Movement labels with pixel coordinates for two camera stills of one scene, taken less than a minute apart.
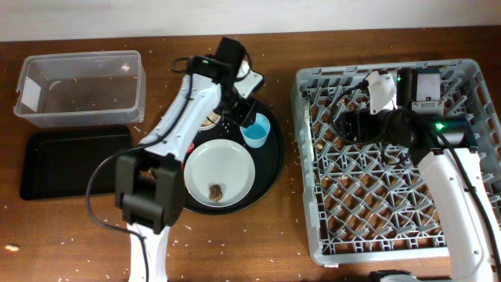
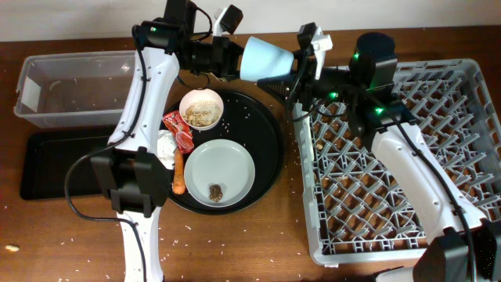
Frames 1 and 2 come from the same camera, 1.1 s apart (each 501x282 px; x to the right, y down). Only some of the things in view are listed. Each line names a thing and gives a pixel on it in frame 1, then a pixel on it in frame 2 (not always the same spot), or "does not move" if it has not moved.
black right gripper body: x=369 y=126 -> x=335 y=83
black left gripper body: x=237 y=108 -> x=215 y=59
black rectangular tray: x=59 y=164 does not move
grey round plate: x=221 y=162 does not move
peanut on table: x=12 y=247 does not move
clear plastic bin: x=81 y=88 does not move
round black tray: x=268 y=160 does not move
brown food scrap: x=216 y=193 does not move
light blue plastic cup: x=255 y=136 -> x=261 y=60
